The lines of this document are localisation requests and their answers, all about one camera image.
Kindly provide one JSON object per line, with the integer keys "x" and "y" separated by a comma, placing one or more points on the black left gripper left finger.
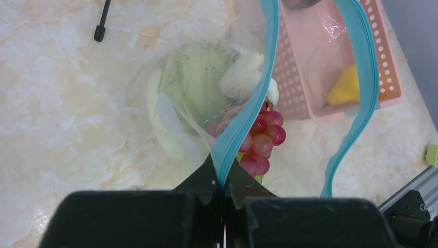
{"x": 185, "y": 216}

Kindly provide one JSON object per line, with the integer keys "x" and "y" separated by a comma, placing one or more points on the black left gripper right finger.
{"x": 255, "y": 217}

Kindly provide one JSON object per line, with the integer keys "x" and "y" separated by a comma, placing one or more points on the red grapes bunch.
{"x": 266, "y": 133}

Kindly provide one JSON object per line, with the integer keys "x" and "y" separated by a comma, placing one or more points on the green cabbage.
{"x": 192, "y": 98}

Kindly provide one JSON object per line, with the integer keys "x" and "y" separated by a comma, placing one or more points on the clear zip bag blue zipper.
{"x": 313, "y": 150}

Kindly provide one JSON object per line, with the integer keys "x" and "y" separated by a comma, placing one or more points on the white garlic bulb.
{"x": 241, "y": 78}

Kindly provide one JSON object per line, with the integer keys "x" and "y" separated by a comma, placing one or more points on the pink plastic perforated basket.
{"x": 386, "y": 68}

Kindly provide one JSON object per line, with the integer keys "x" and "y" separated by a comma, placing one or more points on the yellow lemon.
{"x": 346, "y": 88}

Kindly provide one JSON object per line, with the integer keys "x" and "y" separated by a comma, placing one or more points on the red apple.
{"x": 299, "y": 4}

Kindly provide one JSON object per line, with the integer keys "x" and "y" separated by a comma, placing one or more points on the light green block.
{"x": 431, "y": 155}

